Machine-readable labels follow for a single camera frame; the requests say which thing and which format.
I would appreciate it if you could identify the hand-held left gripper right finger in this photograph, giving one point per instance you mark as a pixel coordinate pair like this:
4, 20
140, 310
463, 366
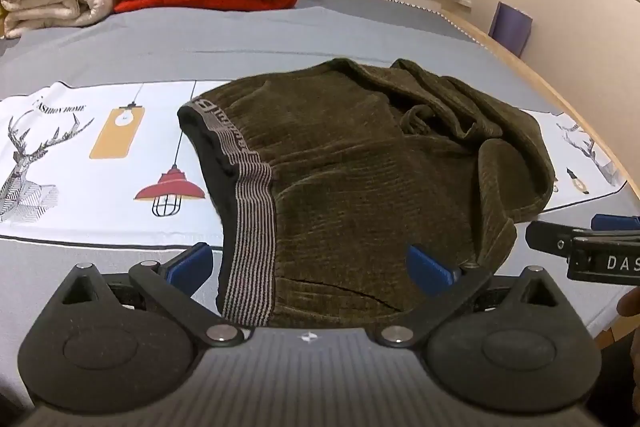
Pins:
425, 272

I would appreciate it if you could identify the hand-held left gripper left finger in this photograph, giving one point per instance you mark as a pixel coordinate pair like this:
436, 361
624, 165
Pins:
192, 266

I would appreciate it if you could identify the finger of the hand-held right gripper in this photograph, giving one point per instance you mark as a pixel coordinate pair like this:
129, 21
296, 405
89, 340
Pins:
550, 238
616, 223

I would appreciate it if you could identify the olive green ribbed pants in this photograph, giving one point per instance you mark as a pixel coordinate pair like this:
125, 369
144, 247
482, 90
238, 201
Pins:
350, 182

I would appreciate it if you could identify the person's right hand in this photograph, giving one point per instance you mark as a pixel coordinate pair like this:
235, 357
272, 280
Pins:
629, 303

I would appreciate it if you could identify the purple board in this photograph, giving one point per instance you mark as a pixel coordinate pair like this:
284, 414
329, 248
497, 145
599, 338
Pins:
511, 29

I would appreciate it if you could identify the grey printed bed sheet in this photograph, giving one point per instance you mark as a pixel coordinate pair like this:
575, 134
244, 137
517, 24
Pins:
125, 57

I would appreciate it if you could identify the cream folded blanket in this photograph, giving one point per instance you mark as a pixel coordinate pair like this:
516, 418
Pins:
50, 4

